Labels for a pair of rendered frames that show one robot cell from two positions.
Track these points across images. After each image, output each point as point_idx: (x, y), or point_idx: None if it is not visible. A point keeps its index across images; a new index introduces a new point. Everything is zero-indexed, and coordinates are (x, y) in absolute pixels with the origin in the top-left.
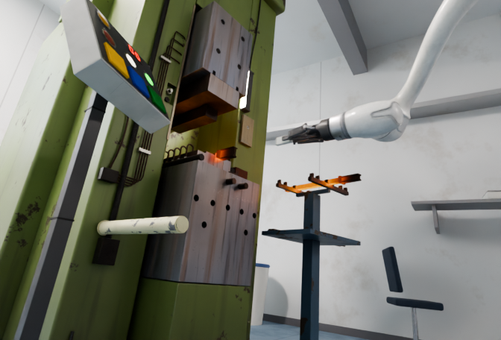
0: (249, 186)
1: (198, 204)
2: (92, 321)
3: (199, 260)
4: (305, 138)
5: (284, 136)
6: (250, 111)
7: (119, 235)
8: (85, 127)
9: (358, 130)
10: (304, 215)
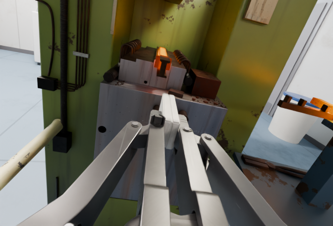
0: (203, 113)
1: (106, 136)
2: (69, 174)
3: None
4: (179, 197)
5: (150, 115)
6: None
7: (76, 128)
8: None
9: None
10: (313, 166)
